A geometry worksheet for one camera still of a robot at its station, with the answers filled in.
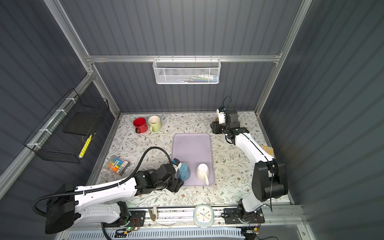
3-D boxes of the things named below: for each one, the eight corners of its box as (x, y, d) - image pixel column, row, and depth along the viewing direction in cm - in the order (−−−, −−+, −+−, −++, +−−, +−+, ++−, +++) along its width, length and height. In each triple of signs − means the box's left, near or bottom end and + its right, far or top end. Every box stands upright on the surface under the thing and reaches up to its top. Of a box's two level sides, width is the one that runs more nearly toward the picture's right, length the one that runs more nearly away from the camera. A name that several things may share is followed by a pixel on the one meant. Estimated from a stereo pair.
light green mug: (149, 136, 109) (146, 127, 101) (152, 124, 116) (149, 115, 108) (160, 136, 109) (157, 127, 101) (162, 124, 116) (160, 115, 108)
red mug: (138, 136, 108) (134, 130, 103) (135, 124, 116) (132, 118, 110) (149, 133, 110) (146, 126, 105) (145, 121, 118) (143, 115, 112)
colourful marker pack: (106, 170, 92) (105, 169, 90) (115, 158, 97) (113, 156, 96) (123, 175, 90) (122, 174, 88) (131, 162, 95) (130, 161, 94)
